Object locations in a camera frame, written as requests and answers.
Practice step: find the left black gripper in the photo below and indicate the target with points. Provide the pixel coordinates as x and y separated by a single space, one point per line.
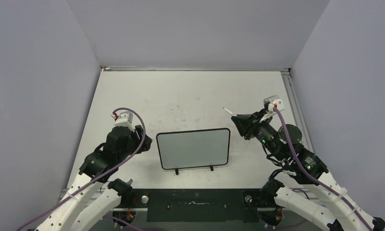
137 135

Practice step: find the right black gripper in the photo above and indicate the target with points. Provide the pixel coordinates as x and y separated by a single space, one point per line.
242 120

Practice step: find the white whiteboard marker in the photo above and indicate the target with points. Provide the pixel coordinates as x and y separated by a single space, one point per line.
229 112

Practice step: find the black framed whiteboard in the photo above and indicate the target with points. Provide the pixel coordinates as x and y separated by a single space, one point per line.
193 148

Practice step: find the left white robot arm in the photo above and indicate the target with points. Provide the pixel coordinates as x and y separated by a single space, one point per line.
73 213

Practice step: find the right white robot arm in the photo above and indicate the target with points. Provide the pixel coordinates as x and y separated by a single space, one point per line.
336 210

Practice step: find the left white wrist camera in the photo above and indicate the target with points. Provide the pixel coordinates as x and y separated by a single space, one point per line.
123 119

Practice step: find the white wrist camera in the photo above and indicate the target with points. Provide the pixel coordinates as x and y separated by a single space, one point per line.
123 119
270 104

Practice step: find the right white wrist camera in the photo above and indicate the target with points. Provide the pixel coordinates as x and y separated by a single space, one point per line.
270 104

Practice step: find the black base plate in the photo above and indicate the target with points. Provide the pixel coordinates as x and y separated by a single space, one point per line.
198 205

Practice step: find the aluminium rail frame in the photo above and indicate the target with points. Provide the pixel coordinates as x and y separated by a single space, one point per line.
177 100

